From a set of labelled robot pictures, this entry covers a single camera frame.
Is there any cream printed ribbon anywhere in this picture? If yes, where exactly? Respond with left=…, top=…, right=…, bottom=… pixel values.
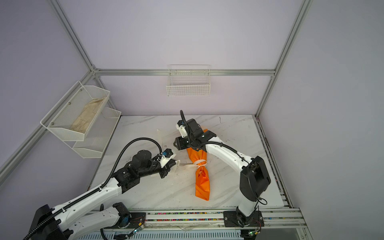
left=176, top=160, right=207, bottom=169

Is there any orange wrapping paper sheet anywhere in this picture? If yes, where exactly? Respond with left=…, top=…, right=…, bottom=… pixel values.
left=187, top=148, right=211, bottom=201

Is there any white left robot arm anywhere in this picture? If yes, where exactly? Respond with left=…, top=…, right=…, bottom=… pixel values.
left=25, top=137, right=176, bottom=240

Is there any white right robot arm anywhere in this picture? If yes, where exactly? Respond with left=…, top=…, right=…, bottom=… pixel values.
left=174, top=119, right=271, bottom=227

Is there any lower white mesh shelf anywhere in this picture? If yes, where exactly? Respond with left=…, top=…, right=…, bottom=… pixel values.
left=72, top=107, right=121, bottom=159

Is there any white mesh shelf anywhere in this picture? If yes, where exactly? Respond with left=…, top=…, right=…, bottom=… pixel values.
left=40, top=81, right=110, bottom=142
left=72, top=107, right=121, bottom=159

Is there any beige cloth glove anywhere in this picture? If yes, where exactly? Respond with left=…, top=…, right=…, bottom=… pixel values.
left=70, top=98, right=105, bottom=134

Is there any upper white mesh shelf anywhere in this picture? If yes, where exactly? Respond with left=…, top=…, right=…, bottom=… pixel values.
left=40, top=81, right=110, bottom=142

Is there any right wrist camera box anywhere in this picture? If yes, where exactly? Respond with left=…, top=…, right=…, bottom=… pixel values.
left=176, top=120, right=188, bottom=138

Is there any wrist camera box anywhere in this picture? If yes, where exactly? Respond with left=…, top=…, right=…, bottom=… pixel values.
left=176, top=120, right=188, bottom=138
left=159, top=149, right=176, bottom=168

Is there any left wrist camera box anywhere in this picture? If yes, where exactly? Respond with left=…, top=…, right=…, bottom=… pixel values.
left=159, top=149, right=176, bottom=168

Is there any white wire wall basket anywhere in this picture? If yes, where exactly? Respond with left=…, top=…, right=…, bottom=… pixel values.
left=166, top=65, right=211, bottom=97

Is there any aluminium frame crossbar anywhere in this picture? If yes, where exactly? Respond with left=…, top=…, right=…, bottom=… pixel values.
left=94, top=69, right=276, bottom=76

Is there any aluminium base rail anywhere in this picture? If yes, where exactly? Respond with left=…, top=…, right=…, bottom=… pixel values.
left=77, top=206, right=313, bottom=240

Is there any aluminium frame post right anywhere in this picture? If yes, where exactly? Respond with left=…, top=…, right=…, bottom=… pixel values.
left=255, top=0, right=313, bottom=119

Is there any aluminium frame post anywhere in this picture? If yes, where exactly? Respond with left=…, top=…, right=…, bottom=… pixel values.
left=48, top=0, right=95, bottom=73
left=255, top=0, right=313, bottom=119

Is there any aluminium frame post left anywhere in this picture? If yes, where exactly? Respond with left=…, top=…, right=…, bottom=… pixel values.
left=48, top=0, right=95, bottom=73

